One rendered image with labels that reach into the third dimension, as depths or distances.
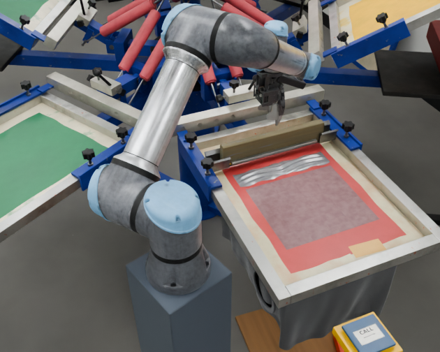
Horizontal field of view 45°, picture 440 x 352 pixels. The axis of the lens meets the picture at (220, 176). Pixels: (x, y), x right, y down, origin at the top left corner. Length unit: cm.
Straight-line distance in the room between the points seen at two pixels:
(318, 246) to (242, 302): 110
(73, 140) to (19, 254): 112
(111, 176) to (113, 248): 182
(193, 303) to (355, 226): 71
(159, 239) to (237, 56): 43
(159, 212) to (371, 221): 89
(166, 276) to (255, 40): 56
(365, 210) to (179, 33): 90
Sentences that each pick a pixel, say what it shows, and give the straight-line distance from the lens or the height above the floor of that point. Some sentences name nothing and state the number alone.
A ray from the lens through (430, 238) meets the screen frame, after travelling 173.
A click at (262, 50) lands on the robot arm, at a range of 122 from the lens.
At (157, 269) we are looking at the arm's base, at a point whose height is 126.
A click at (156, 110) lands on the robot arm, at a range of 119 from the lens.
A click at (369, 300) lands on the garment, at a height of 62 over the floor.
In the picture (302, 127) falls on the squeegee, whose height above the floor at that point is 106.
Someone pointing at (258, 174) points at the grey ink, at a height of 96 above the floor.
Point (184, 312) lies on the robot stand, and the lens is 122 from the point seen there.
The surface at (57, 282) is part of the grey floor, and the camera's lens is 289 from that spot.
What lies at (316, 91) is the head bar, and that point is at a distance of 221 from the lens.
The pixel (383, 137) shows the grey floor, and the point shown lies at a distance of 385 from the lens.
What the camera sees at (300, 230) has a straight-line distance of 170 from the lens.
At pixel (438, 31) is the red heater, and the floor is 110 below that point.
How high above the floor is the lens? 217
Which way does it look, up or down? 40 degrees down
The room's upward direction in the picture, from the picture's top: straight up
